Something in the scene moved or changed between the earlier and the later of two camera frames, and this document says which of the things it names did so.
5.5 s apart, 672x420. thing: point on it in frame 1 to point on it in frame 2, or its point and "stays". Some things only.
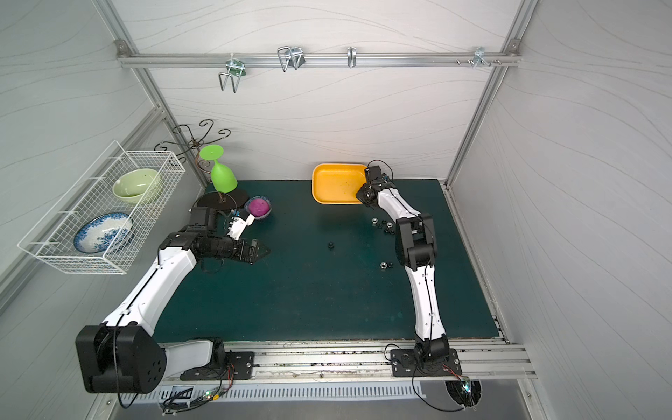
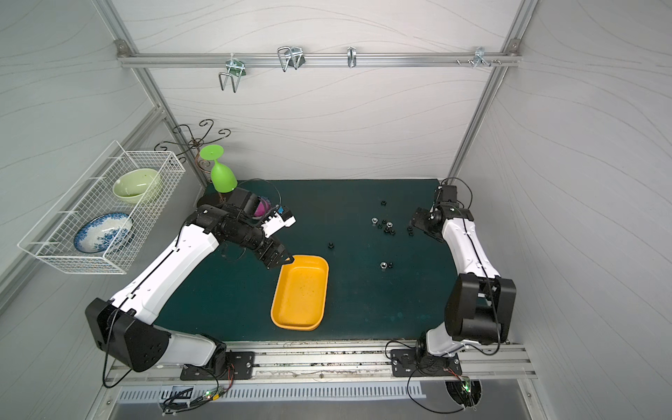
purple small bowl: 259,206 stays
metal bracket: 352,56 stays
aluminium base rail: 339,360 stays
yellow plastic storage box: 338,184 to 299,301
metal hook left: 235,68 stays
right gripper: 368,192 to 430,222
